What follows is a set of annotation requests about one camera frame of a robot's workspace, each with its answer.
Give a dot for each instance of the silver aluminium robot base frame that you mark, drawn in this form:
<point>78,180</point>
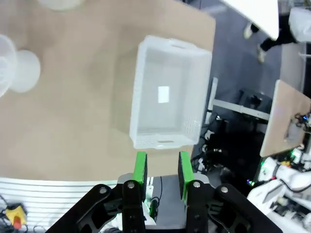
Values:
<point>48,194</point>

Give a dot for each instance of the white perforated plastic basket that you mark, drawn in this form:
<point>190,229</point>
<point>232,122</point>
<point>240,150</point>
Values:
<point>158,72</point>

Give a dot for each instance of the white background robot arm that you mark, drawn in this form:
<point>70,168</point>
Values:
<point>289,173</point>

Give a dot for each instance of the brown wooden side table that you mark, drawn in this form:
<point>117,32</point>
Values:
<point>281,116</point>

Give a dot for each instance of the yellow emergency stop box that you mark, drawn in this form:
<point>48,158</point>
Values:
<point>14,216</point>

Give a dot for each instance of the translucent white plastic conical flask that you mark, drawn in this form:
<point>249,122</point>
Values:
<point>58,3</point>

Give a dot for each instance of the white rectangular table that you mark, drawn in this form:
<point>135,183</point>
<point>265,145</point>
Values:
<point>257,12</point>

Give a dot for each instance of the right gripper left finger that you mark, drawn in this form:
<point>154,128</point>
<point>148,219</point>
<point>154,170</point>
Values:
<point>141,170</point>

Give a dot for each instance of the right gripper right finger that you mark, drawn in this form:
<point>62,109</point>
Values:
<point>184,174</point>

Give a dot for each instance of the white desk frame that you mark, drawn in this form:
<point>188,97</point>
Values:
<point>233,105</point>

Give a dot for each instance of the translucent plastic measuring cylinder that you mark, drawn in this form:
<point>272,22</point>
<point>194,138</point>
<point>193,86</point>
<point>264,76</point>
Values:
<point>25,70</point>

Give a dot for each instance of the walking person in white top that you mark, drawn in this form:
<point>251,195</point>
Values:
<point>298,24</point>

